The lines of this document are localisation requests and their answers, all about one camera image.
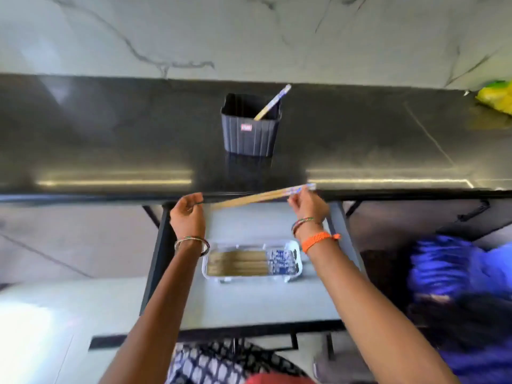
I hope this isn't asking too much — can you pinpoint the person's left hand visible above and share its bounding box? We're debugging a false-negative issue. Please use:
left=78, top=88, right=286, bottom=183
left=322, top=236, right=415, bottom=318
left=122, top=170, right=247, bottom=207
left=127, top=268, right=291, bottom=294
left=170, top=192, right=206, bottom=240

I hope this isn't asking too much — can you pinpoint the person's right hand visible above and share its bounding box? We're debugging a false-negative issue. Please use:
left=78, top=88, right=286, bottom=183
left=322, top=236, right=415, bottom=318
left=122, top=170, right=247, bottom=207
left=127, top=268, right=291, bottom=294
left=287, top=186, right=330, bottom=232

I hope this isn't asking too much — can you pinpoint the wooden chopstick with blue end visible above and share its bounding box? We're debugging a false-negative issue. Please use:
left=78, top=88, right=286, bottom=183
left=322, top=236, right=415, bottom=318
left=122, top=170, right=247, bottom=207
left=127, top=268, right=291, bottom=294
left=210, top=183, right=317, bottom=210
left=254, top=84, right=292, bottom=121

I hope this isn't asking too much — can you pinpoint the person's left forearm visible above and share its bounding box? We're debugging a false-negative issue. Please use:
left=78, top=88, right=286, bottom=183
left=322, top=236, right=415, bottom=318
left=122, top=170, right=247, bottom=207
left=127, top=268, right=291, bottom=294
left=99, top=238, right=209, bottom=384

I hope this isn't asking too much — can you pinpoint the person's right forearm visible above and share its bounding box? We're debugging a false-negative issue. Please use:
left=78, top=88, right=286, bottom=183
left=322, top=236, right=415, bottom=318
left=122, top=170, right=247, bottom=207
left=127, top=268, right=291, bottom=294
left=295, top=223, right=461, bottom=384

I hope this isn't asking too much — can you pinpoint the multicoloured bangle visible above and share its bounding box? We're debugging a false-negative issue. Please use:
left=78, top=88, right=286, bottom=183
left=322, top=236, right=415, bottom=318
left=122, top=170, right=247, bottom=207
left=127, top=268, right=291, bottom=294
left=291, top=217, right=323, bottom=236
left=174, top=236, right=210, bottom=257

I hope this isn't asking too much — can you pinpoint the orange braided wristband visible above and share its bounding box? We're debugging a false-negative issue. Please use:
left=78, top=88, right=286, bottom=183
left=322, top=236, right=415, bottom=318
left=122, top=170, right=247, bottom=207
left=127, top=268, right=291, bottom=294
left=301, top=232, right=341, bottom=254

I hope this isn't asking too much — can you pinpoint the clear plastic tray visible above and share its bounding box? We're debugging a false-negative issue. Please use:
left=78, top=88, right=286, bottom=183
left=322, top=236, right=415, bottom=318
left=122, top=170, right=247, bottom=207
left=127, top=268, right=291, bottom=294
left=202, top=240, right=302, bottom=284

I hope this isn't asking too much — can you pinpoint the pile of wooden chopsticks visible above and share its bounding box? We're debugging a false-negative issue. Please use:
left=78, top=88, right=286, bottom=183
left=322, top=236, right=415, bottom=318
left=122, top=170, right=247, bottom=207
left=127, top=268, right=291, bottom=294
left=207, top=249, right=298, bottom=277

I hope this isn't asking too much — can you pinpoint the black ribbed utensil holder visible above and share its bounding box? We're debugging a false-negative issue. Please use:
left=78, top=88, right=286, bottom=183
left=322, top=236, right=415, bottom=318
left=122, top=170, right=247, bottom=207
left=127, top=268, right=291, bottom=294
left=221, top=93, right=282, bottom=157

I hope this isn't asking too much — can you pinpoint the black and white patterned garment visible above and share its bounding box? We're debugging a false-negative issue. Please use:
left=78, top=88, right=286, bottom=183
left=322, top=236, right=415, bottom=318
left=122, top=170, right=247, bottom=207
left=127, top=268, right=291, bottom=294
left=165, top=339, right=317, bottom=384

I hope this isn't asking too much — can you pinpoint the yellow green plastic bag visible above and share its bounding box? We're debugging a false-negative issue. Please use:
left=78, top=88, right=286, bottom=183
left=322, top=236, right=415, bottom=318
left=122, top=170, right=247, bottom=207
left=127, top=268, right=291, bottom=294
left=475, top=80, right=512, bottom=116

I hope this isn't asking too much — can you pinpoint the grey table with black frame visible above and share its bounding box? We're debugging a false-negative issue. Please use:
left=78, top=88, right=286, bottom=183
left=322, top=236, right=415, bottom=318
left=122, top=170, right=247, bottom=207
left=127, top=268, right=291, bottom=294
left=88, top=201, right=370, bottom=360

